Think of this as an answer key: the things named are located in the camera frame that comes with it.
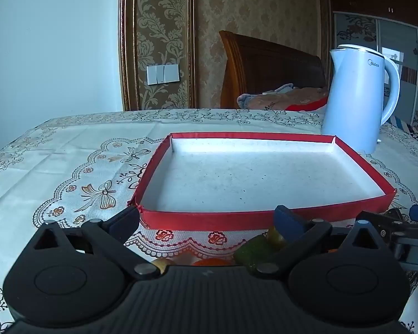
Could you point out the brown wooden headboard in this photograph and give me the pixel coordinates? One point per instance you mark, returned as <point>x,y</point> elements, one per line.
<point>264,69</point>

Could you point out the white wall light switch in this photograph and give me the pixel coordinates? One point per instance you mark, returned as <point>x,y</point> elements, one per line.
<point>163,74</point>

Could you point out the white electric kettle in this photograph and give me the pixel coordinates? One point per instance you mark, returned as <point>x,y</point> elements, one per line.
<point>355,104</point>

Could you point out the red cardboard box tray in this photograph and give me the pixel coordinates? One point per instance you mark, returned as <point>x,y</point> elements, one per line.
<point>247,177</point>

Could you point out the dark green bumpy fruit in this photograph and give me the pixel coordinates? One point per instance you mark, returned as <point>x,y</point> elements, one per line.
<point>254,252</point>

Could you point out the yellow potato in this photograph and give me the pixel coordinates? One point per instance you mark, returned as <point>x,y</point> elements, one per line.
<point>163,264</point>

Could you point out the large orange tangerine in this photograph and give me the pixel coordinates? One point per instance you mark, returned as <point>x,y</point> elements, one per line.
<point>212,262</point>

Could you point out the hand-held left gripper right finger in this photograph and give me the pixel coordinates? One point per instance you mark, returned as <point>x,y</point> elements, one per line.
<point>289,224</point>

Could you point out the peach blanket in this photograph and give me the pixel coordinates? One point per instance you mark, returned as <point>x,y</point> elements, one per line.
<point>275,99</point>

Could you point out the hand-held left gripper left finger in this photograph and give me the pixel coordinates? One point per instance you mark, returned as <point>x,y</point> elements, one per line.
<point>125,224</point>

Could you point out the gilded wall moulding frame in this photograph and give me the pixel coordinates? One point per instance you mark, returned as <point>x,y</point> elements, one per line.
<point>160,34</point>

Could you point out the striped bedding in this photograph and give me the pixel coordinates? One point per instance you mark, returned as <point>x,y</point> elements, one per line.
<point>412,128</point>

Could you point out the red cloth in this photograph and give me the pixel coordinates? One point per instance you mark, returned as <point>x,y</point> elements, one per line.
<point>313,104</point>

